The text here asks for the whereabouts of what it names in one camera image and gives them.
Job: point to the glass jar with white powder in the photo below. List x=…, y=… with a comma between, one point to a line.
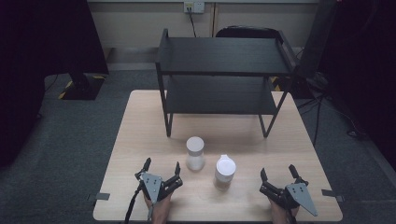
x=195, y=154

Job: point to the grey tape strip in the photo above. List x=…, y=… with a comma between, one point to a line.
x=331, y=193
x=102, y=196

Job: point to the black stand base striped tape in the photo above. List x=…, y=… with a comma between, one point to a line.
x=82, y=88
x=299, y=88

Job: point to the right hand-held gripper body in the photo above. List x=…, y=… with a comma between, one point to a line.
x=299, y=194

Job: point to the dark curtain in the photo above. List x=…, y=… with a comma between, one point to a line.
x=367, y=62
x=40, y=62

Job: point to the white wall socket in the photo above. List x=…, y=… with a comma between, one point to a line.
x=194, y=6

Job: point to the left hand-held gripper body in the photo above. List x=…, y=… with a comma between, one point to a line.
x=152, y=185

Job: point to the black chair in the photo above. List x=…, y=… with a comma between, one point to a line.
x=246, y=31

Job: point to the person's left hand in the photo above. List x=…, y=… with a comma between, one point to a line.
x=162, y=210

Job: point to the person's right hand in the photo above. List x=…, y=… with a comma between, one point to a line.
x=281, y=214

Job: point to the black two-tier shelf rack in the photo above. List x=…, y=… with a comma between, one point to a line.
x=218, y=56

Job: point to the glass jar with brown powder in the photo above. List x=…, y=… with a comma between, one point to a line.
x=224, y=172

